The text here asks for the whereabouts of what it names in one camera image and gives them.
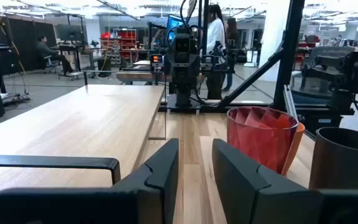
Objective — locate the silver aluminium rail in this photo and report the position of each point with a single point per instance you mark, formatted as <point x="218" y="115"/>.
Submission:
<point x="290" y="102"/>

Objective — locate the red faceted cup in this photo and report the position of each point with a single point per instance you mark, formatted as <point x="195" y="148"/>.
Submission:
<point x="259" y="140"/>

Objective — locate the dark desk monitor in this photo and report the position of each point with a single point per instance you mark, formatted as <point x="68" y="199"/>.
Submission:
<point x="68" y="32"/>

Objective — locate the wooden neighbouring robot table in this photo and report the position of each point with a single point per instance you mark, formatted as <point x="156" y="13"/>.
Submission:
<point x="141" y="76"/>

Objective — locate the black aluminium station frame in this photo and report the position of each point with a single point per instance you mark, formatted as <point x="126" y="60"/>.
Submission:
<point x="287" y="46"/>

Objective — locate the dark brown cup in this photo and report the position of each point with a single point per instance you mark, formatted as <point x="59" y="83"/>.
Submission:
<point x="340" y="161"/>

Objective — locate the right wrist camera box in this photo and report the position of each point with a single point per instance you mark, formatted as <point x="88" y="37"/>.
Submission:
<point x="182" y="45"/>

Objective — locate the person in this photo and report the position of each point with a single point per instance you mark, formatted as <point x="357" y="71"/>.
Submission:
<point x="43" y="49"/>
<point x="232" y="31"/>
<point x="215" y="34"/>

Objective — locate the rack of red bins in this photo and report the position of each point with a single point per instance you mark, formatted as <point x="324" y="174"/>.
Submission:
<point x="124" y="43"/>

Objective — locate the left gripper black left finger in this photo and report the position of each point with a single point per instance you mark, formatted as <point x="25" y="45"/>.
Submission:
<point x="73" y="207"/>

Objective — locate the black waste bin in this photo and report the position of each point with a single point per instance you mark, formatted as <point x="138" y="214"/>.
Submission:
<point x="104" y="67"/>

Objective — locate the black desk with wheels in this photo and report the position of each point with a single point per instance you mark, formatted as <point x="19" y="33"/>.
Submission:
<point x="68" y="47"/>

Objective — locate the dark partition wall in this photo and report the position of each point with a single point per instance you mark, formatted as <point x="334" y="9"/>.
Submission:
<point x="26" y="43"/>

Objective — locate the blue-lit monitor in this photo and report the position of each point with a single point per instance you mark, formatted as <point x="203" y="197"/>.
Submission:
<point x="174" y="23"/>

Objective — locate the black neighbouring station frame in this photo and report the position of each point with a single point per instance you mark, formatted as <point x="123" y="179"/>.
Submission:
<point x="203" y="25"/>

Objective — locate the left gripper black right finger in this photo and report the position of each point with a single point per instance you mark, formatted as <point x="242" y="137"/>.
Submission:
<point x="275" y="202"/>

